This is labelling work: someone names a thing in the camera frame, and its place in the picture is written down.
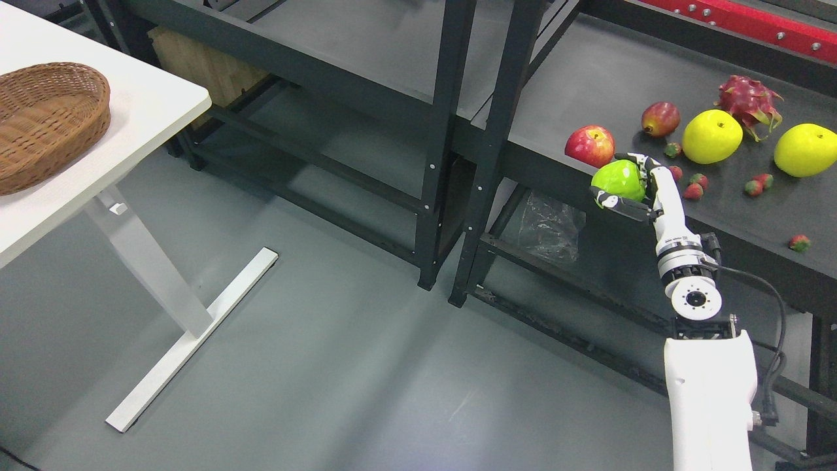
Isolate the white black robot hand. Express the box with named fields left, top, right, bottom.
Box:
left=607, top=152, right=698, bottom=245

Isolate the green apple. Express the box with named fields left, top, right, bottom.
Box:
left=590, top=159, right=646, bottom=209

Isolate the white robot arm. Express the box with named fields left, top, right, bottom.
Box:
left=657, top=234, right=757, bottom=470

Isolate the strawberry front middle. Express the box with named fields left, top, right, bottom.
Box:
left=689, top=173, right=708, bottom=190

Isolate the yellow apple left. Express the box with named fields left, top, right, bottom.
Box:
left=681, top=109, right=743, bottom=164

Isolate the yellow apple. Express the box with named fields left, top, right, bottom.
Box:
left=772, top=123, right=836, bottom=178
left=681, top=109, right=743, bottom=164

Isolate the red apple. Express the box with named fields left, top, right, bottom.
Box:
left=564, top=125, right=616, bottom=169

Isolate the black metal shelf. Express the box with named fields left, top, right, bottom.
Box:
left=83, top=1, right=477, bottom=290
left=449, top=1, right=835, bottom=470

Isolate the yellow apple right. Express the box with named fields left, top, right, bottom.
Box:
left=772, top=123, right=836, bottom=178

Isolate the black metal shelf left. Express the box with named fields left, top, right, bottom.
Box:
left=83, top=1, right=477, bottom=290

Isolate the wooden crate under shelf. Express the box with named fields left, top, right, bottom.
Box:
left=147, top=26, right=276, bottom=111

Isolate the strawberry front lower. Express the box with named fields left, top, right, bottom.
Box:
left=682, top=184, right=705, bottom=201

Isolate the strawberry front left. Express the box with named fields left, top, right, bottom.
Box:
left=668, top=165, right=683, bottom=182

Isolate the strawberry near pomegranate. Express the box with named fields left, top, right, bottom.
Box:
left=664, top=142, right=683, bottom=158

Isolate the dark red pomegranate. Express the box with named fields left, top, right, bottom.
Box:
left=641, top=101, right=681, bottom=137

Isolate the strawberry by hand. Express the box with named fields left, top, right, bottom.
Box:
left=743, top=179, right=764, bottom=198

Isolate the clear plastic bag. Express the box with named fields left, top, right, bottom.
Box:
left=517, top=190, right=587, bottom=264

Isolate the pink dragon fruit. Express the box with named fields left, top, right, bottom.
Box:
left=715, top=75, right=783, bottom=142

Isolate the strawberry far right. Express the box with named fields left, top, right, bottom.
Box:
left=787, top=234, right=812, bottom=253

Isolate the red metal beam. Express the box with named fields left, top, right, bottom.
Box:
left=644, top=1, right=836, bottom=65

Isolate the white standing desk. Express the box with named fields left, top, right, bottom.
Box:
left=1, top=3, right=279, bottom=433

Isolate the brown wicker basket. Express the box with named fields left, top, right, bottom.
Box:
left=1, top=62, right=111, bottom=196

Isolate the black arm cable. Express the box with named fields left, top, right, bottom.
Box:
left=709, top=262, right=787, bottom=427

